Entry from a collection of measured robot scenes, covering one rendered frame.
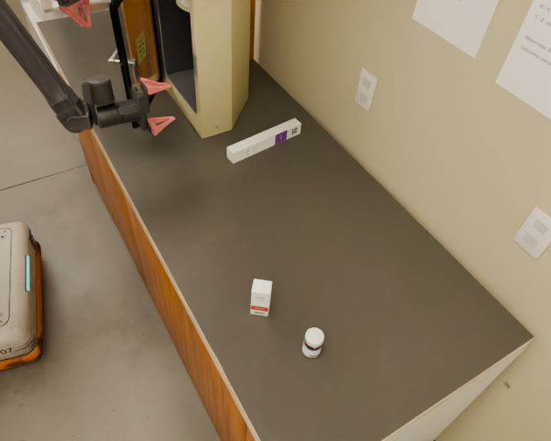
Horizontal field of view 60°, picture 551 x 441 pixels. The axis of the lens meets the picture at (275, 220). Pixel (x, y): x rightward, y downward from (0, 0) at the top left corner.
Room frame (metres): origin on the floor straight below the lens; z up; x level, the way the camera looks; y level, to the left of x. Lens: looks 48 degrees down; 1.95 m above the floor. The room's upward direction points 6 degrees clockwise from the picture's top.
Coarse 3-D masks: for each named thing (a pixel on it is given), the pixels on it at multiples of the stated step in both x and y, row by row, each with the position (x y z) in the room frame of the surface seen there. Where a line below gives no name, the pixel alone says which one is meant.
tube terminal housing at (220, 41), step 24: (192, 0) 1.22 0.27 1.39; (216, 0) 1.26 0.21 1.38; (240, 0) 1.36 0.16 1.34; (192, 24) 1.23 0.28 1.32; (216, 24) 1.26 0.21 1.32; (240, 24) 1.37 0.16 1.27; (192, 48) 1.24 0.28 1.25; (216, 48) 1.26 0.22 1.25; (240, 48) 1.37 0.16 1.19; (216, 72) 1.26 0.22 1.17; (240, 72) 1.37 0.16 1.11; (216, 96) 1.25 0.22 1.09; (240, 96) 1.37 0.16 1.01; (192, 120) 1.28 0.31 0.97; (216, 120) 1.25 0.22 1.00
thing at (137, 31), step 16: (112, 0) 1.18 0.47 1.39; (128, 0) 1.28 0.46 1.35; (144, 0) 1.40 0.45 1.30; (112, 16) 1.16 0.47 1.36; (128, 16) 1.26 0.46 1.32; (144, 16) 1.38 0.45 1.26; (128, 32) 1.24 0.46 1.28; (144, 32) 1.36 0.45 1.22; (128, 48) 1.22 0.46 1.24; (144, 48) 1.34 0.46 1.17; (128, 64) 1.20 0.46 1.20; (144, 64) 1.32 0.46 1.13; (128, 96) 1.17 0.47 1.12
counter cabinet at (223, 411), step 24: (96, 144) 1.42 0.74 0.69; (96, 168) 1.60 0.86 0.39; (120, 192) 1.20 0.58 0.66; (120, 216) 1.33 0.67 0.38; (144, 240) 1.00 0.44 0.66; (144, 264) 1.08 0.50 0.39; (168, 288) 0.83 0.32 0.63; (168, 312) 0.89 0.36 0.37; (192, 336) 0.68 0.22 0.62; (192, 360) 0.71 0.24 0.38; (216, 384) 0.54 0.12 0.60; (480, 384) 0.54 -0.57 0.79; (216, 408) 0.56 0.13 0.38; (456, 408) 0.52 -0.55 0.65; (240, 432) 0.42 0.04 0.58; (408, 432) 0.39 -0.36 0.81; (432, 432) 0.52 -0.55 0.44
